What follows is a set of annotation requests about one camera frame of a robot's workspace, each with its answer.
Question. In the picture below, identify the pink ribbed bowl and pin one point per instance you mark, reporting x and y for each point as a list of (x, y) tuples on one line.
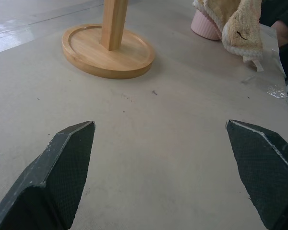
[(204, 26)]

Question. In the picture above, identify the yellow fluffy towel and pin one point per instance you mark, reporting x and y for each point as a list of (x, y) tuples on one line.
[(235, 26)]

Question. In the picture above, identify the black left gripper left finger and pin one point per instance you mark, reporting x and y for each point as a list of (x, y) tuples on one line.
[(50, 177)]

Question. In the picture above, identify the wooden stand with round base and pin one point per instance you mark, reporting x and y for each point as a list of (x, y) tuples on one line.
[(110, 48)]

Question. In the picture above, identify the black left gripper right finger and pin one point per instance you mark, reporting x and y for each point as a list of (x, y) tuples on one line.
[(264, 167)]

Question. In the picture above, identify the person in dark clothes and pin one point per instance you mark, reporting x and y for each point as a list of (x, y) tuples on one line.
[(286, 31)]

